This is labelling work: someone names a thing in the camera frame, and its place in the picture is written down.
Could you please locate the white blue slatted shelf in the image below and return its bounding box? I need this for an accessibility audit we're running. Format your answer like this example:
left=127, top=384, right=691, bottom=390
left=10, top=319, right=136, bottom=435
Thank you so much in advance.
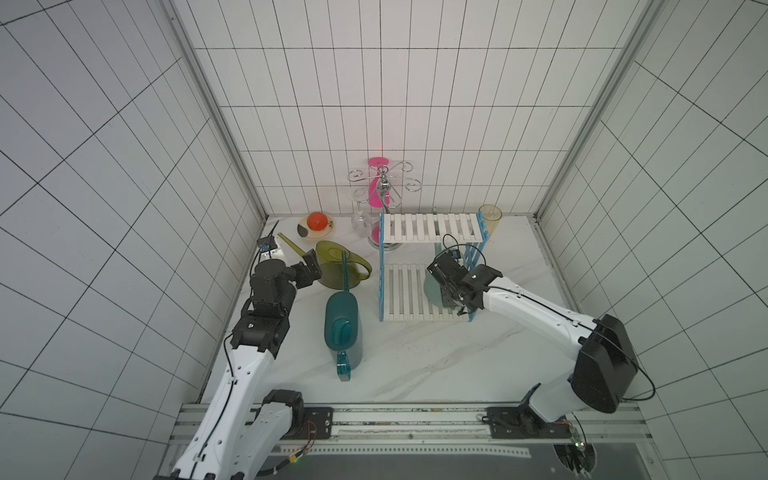
left=374, top=213, right=489, bottom=322

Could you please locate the clear wine glass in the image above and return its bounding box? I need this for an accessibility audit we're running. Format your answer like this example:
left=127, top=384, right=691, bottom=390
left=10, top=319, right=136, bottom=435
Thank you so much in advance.
left=350, top=187, right=372, bottom=238

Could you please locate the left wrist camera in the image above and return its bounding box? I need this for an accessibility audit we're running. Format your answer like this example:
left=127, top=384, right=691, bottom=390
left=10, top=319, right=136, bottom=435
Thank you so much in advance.
left=256, top=235, right=286, bottom=263

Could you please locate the small patterned plate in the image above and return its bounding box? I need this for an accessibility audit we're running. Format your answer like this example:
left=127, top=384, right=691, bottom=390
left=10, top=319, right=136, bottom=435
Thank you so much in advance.
left=297, top=212, right=335, bottom=240

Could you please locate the yellow transparent cup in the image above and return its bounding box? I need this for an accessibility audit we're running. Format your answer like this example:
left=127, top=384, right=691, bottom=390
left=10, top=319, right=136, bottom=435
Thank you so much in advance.
left=478, top=204, right=503, bottom=236

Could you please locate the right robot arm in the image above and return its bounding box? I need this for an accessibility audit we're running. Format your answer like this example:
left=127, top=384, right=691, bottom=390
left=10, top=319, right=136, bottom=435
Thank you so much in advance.
left=427, top=253, right=640, bottom=438

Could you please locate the pink hanging cup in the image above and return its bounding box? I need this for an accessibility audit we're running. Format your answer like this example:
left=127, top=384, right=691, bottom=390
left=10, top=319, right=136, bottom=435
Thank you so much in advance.
left=368, top=157, right=392, bottom=213

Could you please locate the olive green watering can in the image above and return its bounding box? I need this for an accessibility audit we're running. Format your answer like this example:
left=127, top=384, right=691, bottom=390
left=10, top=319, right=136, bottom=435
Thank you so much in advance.
left=278, top=233, right=372, bottom=290

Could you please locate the aluminium mounting rail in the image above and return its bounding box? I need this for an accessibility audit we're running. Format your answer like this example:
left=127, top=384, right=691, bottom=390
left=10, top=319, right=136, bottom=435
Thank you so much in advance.
left=241, top=402, right=651, bottom=457

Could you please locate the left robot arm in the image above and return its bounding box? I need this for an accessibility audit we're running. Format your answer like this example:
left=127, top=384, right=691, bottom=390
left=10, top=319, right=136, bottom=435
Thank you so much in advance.
left=164, top=250, right=322, bottom=479

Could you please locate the dark teal watering can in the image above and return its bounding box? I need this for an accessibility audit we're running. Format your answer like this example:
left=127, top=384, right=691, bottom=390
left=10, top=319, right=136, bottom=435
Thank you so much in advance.
left=324, top=251, right=362, bottom=382

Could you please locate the mint green watering can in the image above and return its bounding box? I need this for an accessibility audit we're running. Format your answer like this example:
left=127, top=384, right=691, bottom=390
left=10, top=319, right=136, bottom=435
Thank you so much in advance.
left=423, top=270, right=458, bottom=312

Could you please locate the red ball on plate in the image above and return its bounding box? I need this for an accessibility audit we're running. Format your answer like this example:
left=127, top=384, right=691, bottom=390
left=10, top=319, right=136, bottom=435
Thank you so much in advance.
left=306, top=212, right=331, bottom=233

